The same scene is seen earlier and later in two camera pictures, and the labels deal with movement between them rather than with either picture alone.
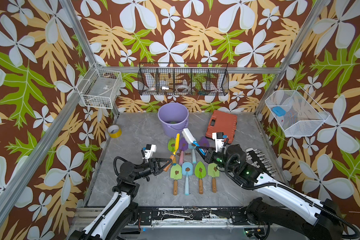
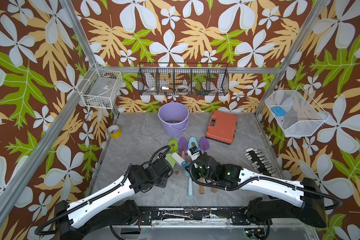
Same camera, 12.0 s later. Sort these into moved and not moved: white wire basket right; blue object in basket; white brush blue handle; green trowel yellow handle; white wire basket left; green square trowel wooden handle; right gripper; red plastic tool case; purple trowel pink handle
Moved: green square trowel wooden handle; white brush blue handle; right gripper
Not moved: white wire basket left; purple trowel pink handle; green trowel yellow handle; red plastic tool case; white wire basket right; blue object in basket
